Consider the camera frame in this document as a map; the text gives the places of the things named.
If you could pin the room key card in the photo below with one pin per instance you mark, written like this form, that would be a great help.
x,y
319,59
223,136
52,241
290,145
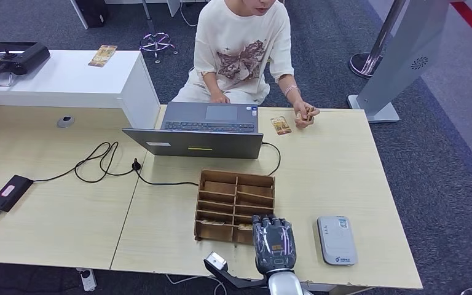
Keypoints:
x,y
245,226

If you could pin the white grey card reader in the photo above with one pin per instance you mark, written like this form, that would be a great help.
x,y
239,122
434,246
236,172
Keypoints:
x,y
336,240

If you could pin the chrome stanchion post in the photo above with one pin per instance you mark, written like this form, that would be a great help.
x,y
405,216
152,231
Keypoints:
x,y
368,65

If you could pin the person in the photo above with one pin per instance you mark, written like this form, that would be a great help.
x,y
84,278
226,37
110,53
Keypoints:
x,y
244,36

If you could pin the person's right hand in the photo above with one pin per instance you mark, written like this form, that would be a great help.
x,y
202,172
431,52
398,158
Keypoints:
x,y
220,98

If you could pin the person's right forearm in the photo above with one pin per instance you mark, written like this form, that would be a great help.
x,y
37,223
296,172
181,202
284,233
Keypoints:
x,y
211,83

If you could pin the person's left forearm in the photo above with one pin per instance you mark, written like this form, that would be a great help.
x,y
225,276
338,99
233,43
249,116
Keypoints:
x,y
291,91

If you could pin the grey laptop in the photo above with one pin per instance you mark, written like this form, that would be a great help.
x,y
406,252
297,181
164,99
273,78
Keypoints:
x,y
203,142

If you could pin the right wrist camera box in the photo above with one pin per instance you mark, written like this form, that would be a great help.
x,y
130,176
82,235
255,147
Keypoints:
x,y
216,260

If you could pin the black computer tower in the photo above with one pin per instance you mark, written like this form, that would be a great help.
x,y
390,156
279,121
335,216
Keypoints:
x,y
91,12

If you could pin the white counter cabinet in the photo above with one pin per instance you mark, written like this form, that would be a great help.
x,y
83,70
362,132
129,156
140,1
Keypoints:
x,y
77,81

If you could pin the white desk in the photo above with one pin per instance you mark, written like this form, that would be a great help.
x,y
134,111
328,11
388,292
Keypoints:
x,y
173,5

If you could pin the person's ID card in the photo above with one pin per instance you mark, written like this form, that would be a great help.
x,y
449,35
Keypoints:
x,y
308,115

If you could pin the black power adapter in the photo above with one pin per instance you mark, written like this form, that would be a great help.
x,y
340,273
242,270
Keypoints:
x,y
10,193

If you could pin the chrome chair base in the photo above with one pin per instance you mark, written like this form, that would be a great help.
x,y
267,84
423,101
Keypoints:
x,y
157,42

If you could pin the patterned long brown card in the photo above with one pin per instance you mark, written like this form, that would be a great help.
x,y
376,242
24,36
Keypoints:
x,y
103,56

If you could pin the silver kiosk stand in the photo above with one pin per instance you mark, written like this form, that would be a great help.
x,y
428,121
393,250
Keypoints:
x,y
407,53

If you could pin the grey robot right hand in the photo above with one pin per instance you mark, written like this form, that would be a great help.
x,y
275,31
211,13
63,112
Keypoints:
x,y
274,248

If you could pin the black desktop device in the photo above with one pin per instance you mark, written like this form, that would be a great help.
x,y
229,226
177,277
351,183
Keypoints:
x,y
20,55

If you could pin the white power strip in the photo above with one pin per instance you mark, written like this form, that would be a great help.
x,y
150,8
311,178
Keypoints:
x,y
87,280

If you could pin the person's left hand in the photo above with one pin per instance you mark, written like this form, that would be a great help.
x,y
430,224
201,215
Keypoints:
x,y
302,109

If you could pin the wooden card organizer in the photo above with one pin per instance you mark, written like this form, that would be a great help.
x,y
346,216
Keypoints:
x,y
228,199

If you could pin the card in organizer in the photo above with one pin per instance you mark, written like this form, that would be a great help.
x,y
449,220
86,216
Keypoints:
x,y
211,222

